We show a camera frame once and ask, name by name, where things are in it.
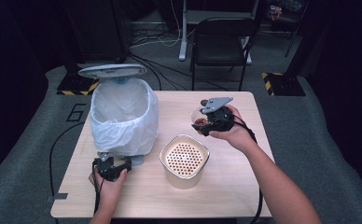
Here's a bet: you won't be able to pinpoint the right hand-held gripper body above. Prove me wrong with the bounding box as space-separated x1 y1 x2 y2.
200 96 235 137

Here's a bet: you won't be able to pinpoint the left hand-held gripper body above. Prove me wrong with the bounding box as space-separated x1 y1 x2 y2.
96 151 128 182

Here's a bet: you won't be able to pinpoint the clear plastic cup with leftovers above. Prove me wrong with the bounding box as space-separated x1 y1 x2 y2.
190 106 209 129

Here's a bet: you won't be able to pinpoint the beige container with perforated strainer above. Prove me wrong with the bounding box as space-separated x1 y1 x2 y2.
159 133 211 189

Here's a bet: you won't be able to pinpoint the grey pedal trash can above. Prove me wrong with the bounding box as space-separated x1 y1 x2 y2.
77 63 160 166

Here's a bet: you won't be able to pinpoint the person's left hand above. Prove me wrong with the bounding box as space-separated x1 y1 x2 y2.
89 168 128 212

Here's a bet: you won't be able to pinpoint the person's right hand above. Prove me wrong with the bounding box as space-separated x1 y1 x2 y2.
208 105 258 153

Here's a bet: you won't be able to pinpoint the white trash bag liner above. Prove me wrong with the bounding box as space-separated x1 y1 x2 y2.
90 77 160 157

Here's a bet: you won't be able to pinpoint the black folding chair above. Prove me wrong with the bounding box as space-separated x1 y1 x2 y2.
189 17 259 92

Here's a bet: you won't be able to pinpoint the black stand with striped base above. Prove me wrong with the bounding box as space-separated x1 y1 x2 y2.
56 59 100 97
260 0 325 97

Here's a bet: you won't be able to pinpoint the large black cabinet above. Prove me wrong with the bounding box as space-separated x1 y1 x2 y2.
61 0 131 65

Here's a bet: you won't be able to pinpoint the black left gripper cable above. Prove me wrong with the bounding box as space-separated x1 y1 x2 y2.
90 163 105 217

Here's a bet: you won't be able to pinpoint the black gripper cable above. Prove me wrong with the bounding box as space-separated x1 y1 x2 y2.
90 163 105 217
232 120 264 224

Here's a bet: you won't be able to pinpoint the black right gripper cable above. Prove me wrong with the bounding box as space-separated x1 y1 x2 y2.
232 120 264 224

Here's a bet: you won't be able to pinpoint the black cables on floor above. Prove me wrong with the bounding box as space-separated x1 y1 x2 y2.
127 51 230 92

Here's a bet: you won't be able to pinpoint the white metal desk frame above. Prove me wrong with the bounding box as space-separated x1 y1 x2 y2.
178 0 261 65

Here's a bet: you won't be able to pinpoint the white cable on floor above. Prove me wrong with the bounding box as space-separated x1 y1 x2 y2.
128 0 184 50

